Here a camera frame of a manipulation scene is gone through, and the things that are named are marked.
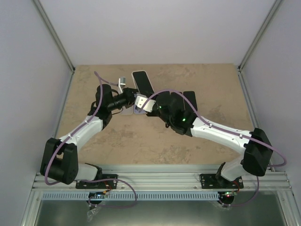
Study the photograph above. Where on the right aluminium corner post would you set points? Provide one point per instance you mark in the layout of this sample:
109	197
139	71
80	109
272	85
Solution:
263	28

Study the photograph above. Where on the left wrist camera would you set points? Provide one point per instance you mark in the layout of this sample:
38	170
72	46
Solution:
121	84

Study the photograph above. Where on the aluminium corner post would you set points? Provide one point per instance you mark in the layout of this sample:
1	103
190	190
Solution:
263	28
41	11

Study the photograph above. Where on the left aluminium corner post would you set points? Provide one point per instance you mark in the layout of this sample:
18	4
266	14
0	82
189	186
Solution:
41	11

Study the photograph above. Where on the controller board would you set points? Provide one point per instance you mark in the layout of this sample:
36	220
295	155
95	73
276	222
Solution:
99	195
228	195

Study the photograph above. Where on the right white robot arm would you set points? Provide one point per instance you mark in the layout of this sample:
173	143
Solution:
179	112

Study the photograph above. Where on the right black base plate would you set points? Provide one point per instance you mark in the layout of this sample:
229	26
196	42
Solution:
209	181

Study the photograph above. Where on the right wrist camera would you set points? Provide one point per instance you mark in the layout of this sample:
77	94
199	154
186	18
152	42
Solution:
142	103

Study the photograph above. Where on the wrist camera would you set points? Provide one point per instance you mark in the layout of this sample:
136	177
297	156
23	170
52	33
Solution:
142	103
121	84

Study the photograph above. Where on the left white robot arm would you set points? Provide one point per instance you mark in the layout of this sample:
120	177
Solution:
60	162

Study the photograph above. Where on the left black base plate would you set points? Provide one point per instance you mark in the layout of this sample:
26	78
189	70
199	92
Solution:
110	184

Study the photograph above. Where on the left controller board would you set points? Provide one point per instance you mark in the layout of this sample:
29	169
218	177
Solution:
99	195

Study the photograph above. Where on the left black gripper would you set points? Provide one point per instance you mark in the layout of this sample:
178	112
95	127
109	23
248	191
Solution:
129	93

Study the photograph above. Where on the lavender phone case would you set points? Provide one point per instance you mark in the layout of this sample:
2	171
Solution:
137	110

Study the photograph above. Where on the white case of front phone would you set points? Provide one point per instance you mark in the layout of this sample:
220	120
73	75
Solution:
127	111

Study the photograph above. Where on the right controller board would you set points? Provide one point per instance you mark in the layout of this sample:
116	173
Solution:
228	195

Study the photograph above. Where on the clear plastic bag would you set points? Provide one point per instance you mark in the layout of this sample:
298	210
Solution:
92	211

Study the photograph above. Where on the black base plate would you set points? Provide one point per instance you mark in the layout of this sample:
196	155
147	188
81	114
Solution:
209	181
110	184

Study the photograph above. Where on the slotted cable duct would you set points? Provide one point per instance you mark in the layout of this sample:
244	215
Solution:
130	196

